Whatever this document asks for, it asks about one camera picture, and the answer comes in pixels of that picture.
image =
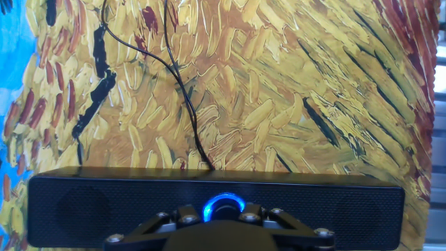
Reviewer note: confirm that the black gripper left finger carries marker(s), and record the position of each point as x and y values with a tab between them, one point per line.
139	237

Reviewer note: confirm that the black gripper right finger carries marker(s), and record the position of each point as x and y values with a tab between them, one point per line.
306	237

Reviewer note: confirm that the black soundbar speaker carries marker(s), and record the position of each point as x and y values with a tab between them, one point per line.
104	209

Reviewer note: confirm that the Van Gogh painting print cloth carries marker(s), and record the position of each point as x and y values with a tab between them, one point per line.
278	87

